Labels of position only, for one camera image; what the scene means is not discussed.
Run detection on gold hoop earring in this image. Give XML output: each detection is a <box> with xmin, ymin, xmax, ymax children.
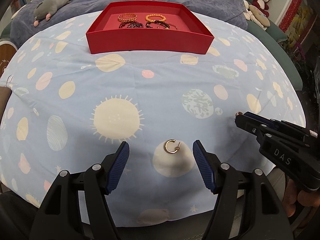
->
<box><xmin>163</xmin><ymin>139</ymin><xmax>182</xmax><ymax>154</ymax></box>

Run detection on black bead bracelet gold spacers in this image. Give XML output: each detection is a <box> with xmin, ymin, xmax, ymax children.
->
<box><xmin>146</xmin><ymin>20</ymin><xmax>178</xmax><ymax>30</ymax></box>

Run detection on purple garnet bead strand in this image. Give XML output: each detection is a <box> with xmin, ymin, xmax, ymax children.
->
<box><xmin>119</xmin><ymin>21</ymin><xmax>144</xmax><ymax>29</ymax></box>

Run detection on orange bead bracelet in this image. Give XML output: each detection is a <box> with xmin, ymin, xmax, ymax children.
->
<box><xmin>145</xmin><ymin>13</ymin><xmax>167</xmax><ymax>23</ymax></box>

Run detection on small hoop earring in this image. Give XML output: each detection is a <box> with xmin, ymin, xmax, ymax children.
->
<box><xmin>235</xmin><ymin>111</ymin><xmax>243</xmax><ymax>117</ymax></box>

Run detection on person's right hand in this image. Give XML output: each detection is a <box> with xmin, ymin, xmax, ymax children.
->
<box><xmin>283</xmin><ymin>179</ymin><xmax>320</xmax><ymax>217</ymax></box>

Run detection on light blue planet-print sheet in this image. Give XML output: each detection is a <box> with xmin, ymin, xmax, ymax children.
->
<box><xmin>1</xmin><ymin>13</ymin><xmax>305</xmax><ymax>226</ymax></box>

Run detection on beige cushion plush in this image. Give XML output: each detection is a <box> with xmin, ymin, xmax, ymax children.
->
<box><xmin>244</xmin><ymin>0</ymin><xmax>270</xmax><ymax>30</ymax></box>

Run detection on brown leather pouch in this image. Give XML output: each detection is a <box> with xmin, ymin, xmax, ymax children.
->
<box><xmin>0</xmin><ymin>87</ymin><xmax>12</xmax><ymax>119</ymax></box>

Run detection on red cardboard tray box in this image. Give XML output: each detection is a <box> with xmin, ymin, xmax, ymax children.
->
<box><xmin>86</xmin><ymin>1</ymin><xmax>214</xmax><ymax>54</ymax></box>

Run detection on white round wooden-top device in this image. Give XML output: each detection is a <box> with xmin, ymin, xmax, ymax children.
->
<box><xmin>0</xmin><ymin>40</ymin><xmax>17</xmax><ymax>76</ymax></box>

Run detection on grey mole plush toy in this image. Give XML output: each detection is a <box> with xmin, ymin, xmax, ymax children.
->
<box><xmin>33</xmin><ymin>0</ymin><xmax>71</xmax><ymax>27</ymax></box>

